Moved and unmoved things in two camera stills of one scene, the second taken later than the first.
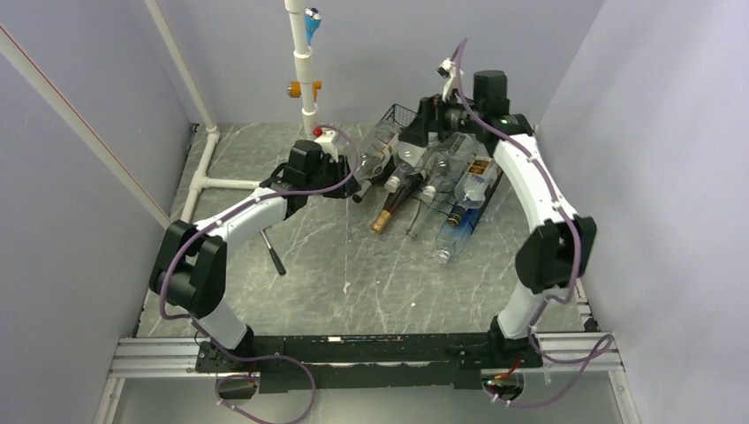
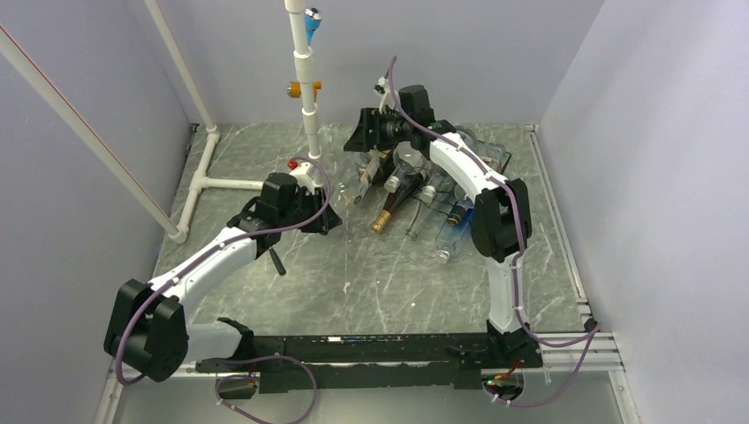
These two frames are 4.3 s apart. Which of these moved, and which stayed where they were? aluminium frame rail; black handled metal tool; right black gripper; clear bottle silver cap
Moved: right black gripper
Stayed: aluminium frame rail; black handled metal tool; clear bottle silver cap
